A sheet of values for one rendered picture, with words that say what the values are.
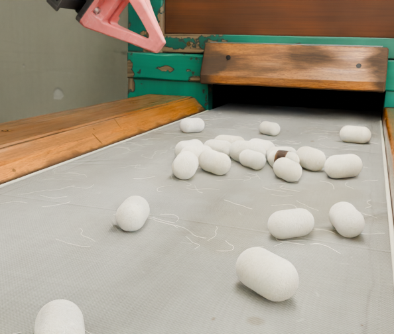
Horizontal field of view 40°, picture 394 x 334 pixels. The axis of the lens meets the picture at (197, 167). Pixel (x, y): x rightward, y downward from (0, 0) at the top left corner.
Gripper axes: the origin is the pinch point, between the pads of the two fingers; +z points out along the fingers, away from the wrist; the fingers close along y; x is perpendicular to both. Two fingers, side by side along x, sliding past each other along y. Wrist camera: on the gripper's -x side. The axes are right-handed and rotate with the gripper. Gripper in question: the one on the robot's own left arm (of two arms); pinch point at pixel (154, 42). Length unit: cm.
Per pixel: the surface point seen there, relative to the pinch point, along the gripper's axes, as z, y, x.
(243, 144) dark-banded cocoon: 13.1, 1.5, 1.6
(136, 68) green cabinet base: -13.0, 43.7, 17.2
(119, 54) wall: -47, 129, 45
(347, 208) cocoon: 21.5, -17.3, -5.3
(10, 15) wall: -91, 132, 65
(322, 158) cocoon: 19.5, 0.2, -3.0
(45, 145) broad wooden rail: -0.3, -6.1, 13.3
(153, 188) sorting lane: 10.9, -11.2, 6.1
